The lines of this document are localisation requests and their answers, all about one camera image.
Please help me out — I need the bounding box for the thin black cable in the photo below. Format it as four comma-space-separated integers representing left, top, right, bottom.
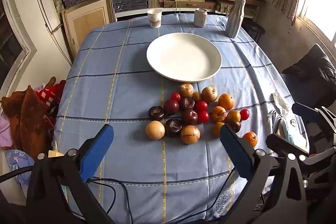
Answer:
181, 169, 237, 224
88, 178, 135, 224

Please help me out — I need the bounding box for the orange mandarin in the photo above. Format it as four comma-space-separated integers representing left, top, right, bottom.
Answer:
218, 93, 235, 111
242, 132, 258, 147

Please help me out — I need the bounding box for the orange streaked apple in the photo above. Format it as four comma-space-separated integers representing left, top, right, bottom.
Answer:
212, 106, 227, 123

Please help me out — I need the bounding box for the smooth beige round pear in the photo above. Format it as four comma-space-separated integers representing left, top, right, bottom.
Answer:
145, 121, 165, 140

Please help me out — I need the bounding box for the wooden cabinet door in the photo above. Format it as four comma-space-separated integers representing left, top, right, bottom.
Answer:
61, 0, 116, 56

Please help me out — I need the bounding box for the blue checked tablecloth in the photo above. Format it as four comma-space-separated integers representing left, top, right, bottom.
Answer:
54, 14, 307, 224

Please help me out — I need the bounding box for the bright window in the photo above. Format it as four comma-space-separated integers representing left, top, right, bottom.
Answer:
297, 0, 336, 48

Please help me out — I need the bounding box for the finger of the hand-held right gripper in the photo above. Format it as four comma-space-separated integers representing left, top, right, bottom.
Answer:
266, 134, 309, 156
292, 103, 336, 135

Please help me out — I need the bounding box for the small tan asian pear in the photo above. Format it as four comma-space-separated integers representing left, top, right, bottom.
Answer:
179, 82, 195, 98

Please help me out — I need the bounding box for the black cushion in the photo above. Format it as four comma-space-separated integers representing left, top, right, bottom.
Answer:
282, 43, 336, 106

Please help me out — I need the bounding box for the white oval plate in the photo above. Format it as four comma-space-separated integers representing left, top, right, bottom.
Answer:
146, 32, 222, 83

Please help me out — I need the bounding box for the tan red-streaked apple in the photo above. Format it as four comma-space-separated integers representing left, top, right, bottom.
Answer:
180, 125, 201, 145

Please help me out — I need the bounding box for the purple cloth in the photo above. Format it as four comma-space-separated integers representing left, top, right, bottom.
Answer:
0, 109, 16, 151

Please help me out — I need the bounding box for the black braided cable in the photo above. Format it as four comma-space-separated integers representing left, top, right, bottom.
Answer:
0, 166, 35, 183

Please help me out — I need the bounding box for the white leaning board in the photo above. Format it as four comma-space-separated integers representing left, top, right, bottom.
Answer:
32, 0, 72, 64

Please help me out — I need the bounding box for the blue face mask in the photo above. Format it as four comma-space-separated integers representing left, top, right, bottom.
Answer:
273, 111, 307, 151

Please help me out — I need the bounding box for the white paper cup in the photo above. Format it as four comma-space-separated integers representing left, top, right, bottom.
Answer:
147, 9, 163, 28

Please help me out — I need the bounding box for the pale floral cloth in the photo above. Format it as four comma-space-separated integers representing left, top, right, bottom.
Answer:
4, 149, 36, 195

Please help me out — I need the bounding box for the pale drink can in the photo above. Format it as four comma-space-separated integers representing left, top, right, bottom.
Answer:
194, 8, 208, 28

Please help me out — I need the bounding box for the dark purple water chestnut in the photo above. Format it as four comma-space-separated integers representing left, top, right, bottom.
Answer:
179, 97, 195, 110
165, 119, 183, 138
228, 120, 242, 133
148, 106, 165, 121

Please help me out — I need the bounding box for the brown plush toy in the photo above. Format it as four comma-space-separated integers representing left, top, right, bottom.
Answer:
1, 77, 57, 159

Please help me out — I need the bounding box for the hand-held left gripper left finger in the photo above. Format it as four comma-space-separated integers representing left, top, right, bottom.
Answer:
26, 124, 116, 224

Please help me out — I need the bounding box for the dark red plum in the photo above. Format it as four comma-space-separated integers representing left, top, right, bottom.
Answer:
164, 99, 180, 116
182, 109, 198, 125

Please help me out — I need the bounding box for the yellow power strip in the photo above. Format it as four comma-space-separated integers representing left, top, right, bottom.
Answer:
48, 141, 65, 159

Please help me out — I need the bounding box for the smooth orange persimmon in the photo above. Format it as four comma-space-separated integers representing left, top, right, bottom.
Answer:
227, 110, 241, 123
212, 122, 226, 138

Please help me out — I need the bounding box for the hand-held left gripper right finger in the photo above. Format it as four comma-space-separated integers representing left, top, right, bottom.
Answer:
220, 124, 307, 224

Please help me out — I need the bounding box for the white plastic wrapper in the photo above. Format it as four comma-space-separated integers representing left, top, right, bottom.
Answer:
270, 91, 292, 119

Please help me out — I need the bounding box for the black stool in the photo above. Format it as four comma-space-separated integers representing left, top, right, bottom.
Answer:
243, 21, 265, 43

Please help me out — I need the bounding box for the dark window white frame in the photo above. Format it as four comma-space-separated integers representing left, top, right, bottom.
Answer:
0, 0, 37, 88

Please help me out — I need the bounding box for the red white patterned cloth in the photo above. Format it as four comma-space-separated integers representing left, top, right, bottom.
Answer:
34, 80, 66, 114

